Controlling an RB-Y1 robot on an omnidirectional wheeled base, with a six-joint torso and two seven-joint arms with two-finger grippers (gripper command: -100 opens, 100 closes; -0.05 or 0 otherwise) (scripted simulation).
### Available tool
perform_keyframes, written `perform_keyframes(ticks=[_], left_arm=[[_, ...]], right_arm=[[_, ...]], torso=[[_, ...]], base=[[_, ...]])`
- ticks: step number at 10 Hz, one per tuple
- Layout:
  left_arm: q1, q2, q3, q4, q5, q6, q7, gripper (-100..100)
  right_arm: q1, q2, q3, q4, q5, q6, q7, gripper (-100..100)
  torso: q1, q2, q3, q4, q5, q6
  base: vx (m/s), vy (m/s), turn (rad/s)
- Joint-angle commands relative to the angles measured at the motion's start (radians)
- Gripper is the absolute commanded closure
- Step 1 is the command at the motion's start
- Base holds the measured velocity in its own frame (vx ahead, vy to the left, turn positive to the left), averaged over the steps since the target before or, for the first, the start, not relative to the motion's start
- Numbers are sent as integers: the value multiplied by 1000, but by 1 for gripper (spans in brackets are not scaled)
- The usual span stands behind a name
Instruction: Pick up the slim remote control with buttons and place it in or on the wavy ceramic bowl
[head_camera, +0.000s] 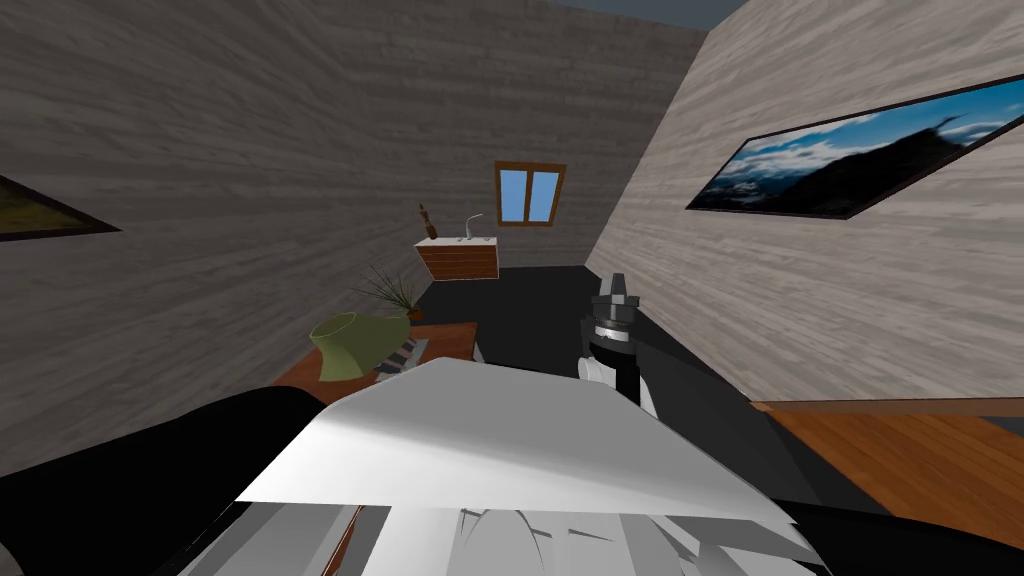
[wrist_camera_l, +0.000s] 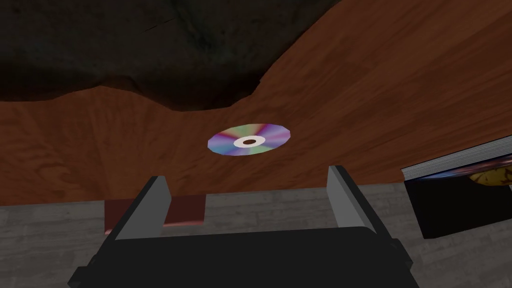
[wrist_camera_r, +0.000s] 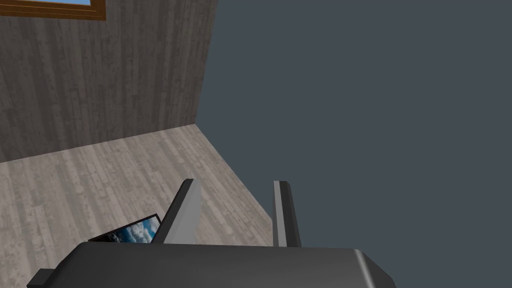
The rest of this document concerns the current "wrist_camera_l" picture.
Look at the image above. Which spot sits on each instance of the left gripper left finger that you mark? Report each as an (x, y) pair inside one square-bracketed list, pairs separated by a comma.
[(150, 212)]

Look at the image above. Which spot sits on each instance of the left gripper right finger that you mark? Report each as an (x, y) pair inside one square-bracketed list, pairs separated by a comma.
[(347, 200)]

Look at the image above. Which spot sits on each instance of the brown wooden table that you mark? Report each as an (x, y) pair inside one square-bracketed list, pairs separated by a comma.
[(380, 100)]

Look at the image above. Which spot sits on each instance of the black book with yellow print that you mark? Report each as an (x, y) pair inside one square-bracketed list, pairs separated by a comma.
[(460, 200)]

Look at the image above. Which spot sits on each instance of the iridescent compact disc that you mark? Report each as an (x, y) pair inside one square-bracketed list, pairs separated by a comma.
[(248, 138)]

